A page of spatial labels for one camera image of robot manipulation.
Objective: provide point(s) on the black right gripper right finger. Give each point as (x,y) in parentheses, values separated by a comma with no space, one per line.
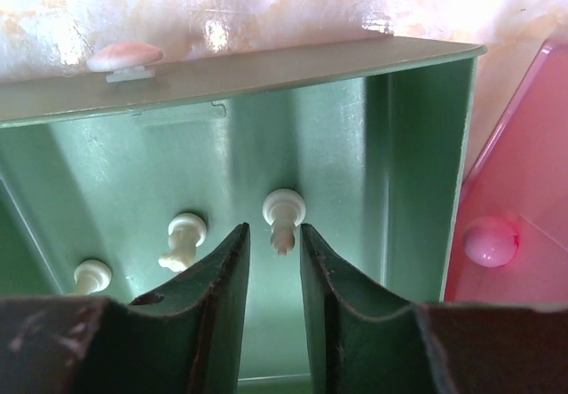
(363,338)

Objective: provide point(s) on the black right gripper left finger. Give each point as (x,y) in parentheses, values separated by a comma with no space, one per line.
(181,337)

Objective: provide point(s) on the white knight in tray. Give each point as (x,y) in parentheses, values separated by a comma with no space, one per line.
(186,232)

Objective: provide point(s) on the white rook in tray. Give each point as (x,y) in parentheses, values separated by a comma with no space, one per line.
(91,276)

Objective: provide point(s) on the white bishop in tray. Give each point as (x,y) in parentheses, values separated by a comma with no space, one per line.
(283,210)

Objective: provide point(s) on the pink plastic box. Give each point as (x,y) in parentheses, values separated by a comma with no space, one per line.
(510,237)

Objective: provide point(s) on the green plastic tray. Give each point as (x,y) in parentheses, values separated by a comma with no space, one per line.
(371,133)

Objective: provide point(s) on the white tray rivet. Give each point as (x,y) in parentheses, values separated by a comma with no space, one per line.
(123,62)

